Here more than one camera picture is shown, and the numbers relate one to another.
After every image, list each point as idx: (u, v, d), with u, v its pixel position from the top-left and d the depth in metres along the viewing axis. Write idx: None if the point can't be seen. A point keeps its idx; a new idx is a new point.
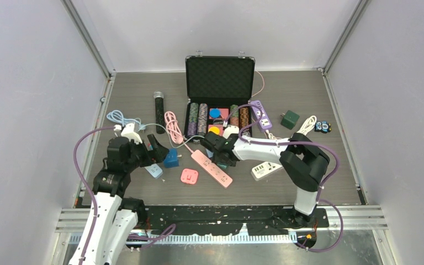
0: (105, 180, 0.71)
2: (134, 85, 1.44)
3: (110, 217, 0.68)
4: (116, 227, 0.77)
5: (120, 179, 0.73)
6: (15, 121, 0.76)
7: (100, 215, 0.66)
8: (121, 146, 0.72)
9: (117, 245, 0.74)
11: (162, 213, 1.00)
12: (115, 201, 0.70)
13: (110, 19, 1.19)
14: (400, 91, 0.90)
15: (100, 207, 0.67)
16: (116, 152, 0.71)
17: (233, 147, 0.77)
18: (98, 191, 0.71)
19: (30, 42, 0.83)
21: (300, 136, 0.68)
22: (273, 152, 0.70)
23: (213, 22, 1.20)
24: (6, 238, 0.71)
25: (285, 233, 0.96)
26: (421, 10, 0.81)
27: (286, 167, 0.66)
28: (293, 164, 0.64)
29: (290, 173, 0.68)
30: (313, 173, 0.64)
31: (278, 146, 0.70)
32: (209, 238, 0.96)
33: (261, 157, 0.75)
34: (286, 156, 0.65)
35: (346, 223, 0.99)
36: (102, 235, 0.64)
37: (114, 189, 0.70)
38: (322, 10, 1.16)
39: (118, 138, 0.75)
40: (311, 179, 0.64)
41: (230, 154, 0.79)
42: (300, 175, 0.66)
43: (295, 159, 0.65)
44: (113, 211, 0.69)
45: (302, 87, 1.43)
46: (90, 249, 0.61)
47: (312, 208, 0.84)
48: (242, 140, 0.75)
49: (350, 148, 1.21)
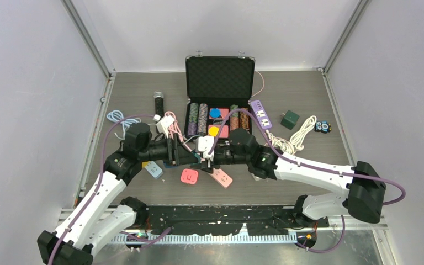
0: (117, 162, 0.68)
2: (134, 85, 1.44)
3: (109, 200, 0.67)
4: (114, 217, 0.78)
5: (131, 164, 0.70)
6: (15, 121, 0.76)
7: (99, 194, 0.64)
8: (140, 134, 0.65)
9: (109, 233, 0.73)
11: (162, 213, 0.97)
12: (117, 185, 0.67)
13: (110, 19, 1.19)
14: (400, 91, 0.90)
15: (102, 185, 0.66)
16: (133, 138, 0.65)
17: (276, 167, 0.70)
18: (107, 170, 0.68)
19: (29, 42, 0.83)
21: (365, 165, 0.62)
22: (332, 182, 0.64)
23: (213, 21, 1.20)
24: (6, 238, 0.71)
25: (285, 233, 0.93)
26: (421, 10, 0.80)
27: (353, 202, 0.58)
28: (365, 201, 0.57)
29: (351, 208, 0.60)
30: (379, 208, 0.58)
31: (341, 176, 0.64)
32: (209, 238, 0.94)
33: (309, 181, 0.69)
34: (355, 190, 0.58)
35: (349, 222, 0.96)
36: (94, 215, 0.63)
37: (121, 174, 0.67)
38: (323, 10, 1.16)
39: (144, 123, 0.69)
40: (377, 215, 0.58)
41: (267, 173, 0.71)
42: (364, 211, 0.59)
43: (366, 194, 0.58)
44: (113, 195, 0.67)
45: (302, 87, 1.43)
46: (78, 224, 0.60)
47: (318, 216, 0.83)
48: (290, 161, 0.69)
49: (350, 148, 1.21)
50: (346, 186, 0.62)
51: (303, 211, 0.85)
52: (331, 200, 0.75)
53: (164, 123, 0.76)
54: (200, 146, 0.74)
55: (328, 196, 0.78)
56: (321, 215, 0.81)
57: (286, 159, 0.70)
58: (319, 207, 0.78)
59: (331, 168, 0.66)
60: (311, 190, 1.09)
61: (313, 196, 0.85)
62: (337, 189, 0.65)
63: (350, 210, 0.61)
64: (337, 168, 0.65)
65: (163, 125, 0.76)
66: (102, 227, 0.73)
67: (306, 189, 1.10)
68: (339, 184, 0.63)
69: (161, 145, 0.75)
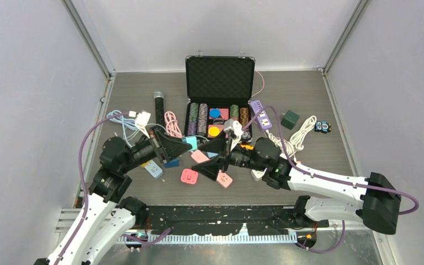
0: (103, 183, 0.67)
2: (134, 85, 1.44)
3: (100, 220, 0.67)
4: (111, 226, 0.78)
5: (118, 182, 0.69)
6: (15, 120, 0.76)
7: (88, 218, 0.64)
8: (115, 158, 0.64)
9: (106, 245, 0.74)
11: (162, 213, 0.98)
12: (106, 208, 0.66)
13: (110, 19, 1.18)
14: (400, 91, 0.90)
15: (90, 210, 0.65)
16: (109, 164, 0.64)
17: (290, 178, 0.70)
18: (94, 192, 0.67)
19: (29, 42, 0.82)
21: (379, 176, 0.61)
22: (346, 193, 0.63)
23: (213, 22, 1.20)
24: (6, 238, 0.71)
25: (285, 233, 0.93)
26: (421, 10, 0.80)
27: (367, 213, 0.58)
28: (380, 212, 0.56)
29: (366, 219, 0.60)
30: (394, 218, 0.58)
31: (355, 187, 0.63)
32: (209, 238, 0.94)
33: (322, 191, 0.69)
34: (370, 201, 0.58)
35: (348, 222, 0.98)
36: (85, 239, 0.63)
37: (109, 195, 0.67)
38: (323, 10, 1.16)
39: (117, 142, 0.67)
40: (393, 226, 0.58)
41: (280, 183, 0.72)
42: (379, 222, 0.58)
43: (380, 205, 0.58)
44: (104, 215, 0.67)
45: (302, 86, 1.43)
46: (69, 251, 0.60)
47: (321, 218, 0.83)
48: (302, 171, 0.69)
49: (350, 147, 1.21)
50: (361, 198, 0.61)
51: (306, 212, 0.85)
52: (342, 206, 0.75)
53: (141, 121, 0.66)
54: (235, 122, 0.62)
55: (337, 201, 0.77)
56: (323, 217, 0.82)
57: (299, 170, 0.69)
58: (327, 211, 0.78)
59: (344, 179, 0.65)
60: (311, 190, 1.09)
61: (317, 199, 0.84)
62: (350, 200, 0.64)
63: (365, 220, 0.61)
64: (351, 180, 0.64)
65: (141, 123, 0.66)
66: (100, 239, 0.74)
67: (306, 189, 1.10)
68: (353, 195, 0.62)
69: (144, 146, 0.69)
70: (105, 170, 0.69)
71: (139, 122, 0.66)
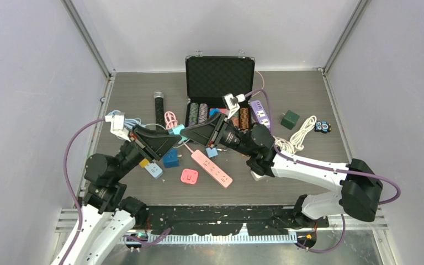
0: (97, 194, 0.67)
2: (134, 85, 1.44)
3: (96, 230, 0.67)
4: (111, 229, 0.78)
5: (112, 192, 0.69)
6: (15, 120, 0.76)
7: (84, 229, 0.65)
8: (100, 176, 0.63)
9: (105, 250, 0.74)
11: (162, 213, 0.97)
12: (102, 218, 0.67)
13: (110, 19, 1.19)
14: (399, 91, 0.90)
15: (85, 221, 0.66)
16: (96, 181, 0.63)
17: (273, 163, 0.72)
18: (89, 203, 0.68)
19: (29, 42, 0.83)
21: (360, 162, 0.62)
22: (327, 179, 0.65)
23: (213, 22, 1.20)
24: (6, 238, 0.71)
25: (285, 233, 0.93)
26: (420, 10, 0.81)
27: (346, 200, 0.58)
28: (358, 197, 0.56)
29: (345, 206, 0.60)
30: (374, 206, 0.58)
31: (335, 173, 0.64)
32: (209, 238, 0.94)
33: (305, 178, 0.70)
34: (348, 186, 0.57)
35: (348, 222, 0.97)
36: (83, 249, 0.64)
37: (103, 206, 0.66)
38: (323, 11, 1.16)
39: (100, 158, 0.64)
40: (372, 212, 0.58)
41: (265, 169, 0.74)
42: (360, 208, 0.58)
43: (359, 191, 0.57)
44: (100, 225, 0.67)
45: (302, 86, 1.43)
46: (67, 262, 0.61)
47: (318, 215, 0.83)
48: (286, 158, 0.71)
49: (350, 147, 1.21)
50: (340, 183, 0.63)
51: (302, 210, 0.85)
52: (329, 199, 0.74)
53: (115, 125, 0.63)
54: (231, 94, 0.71)
55: (328, 194, 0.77)
56: (322, 214, 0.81)
57: (282, 157, 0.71)
58: (319, 206, 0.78)
59: (326, 165, 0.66)
60: (311, 190, 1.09)
61: (312, 196, 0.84)
62: (332, 185, 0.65)
63: (344, 207, 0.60)
64: (332, 165, 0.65)
65: (116, 128, 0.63)
66: (100, 244, 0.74)
67: (306, 189, 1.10)
68: (333, 181, 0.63)
69: (130, 150, 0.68)
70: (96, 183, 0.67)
71: (115, 127, 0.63)
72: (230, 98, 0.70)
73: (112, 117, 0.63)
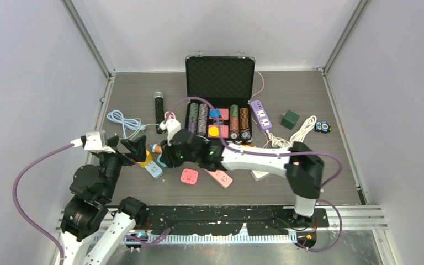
0: (75, 217, 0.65)
2: (134, 85, 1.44)
3: (81, 253, 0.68)
4: (111, 233, 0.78)
5: (90, 214, 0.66)
6: (15, 120, 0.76)
7: (67, 258, 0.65)
8: (88, 187, 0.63)
9: (107, 254, 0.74)
11: (162, 213, 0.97)
12: (82, 245, 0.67)
13: (109, 19, 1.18)
14: (399, 91, 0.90)
15: (67, 248, 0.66)
16: (82, 194, 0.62)
17: (223, 158, 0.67)
18: (66, 230, 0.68)
19: (28, 42, 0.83)
21: (299, 144, 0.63)
22: (273, 164, 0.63)
23: (213, 22, 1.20)
24: (7, 238, 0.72)
25: (285, 233, 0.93)
26: (421, 10, 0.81)
27: (293, 181, 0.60)
28: (302, 178, 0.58)
29: (294, 187, 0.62)
30: (318, 184, 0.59)
31: (279, 158, 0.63)
32: (209, 238, 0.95)
33: (254, 167, 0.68)
34: (291, 169, 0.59)
35: (348, 223, 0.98)
36: None
37: (83, 228, 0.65)
38: (323, 11, 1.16)
39: (89, 169, 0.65)
40: (316, 190, 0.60)
41: (217, 165, 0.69)
42: (306, 188, 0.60)
43: (301, 171, 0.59)
44: (83, 250, 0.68)
45: (302, 86, 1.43)
46: None
47: (312, 211, 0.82)
48: (233, 150, 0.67)
49: (350, 147, 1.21)
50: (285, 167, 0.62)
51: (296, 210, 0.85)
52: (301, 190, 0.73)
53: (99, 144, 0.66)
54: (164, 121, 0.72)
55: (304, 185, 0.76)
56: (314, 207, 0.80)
57: (230, 149, 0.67)
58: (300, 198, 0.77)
59: (270, 151, 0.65)
60: None
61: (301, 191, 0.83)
62: (279, 171, 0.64)
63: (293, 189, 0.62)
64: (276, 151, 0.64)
65: (101, 147, 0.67)
66: (99, 249, 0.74)
67: None
68: (279, 166, 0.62)
69: (109, 160, 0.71)
70: (73, 206, 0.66)
71: (102, 145, 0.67)
72: (165, 125, 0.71)
73: (90, 141, 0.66)
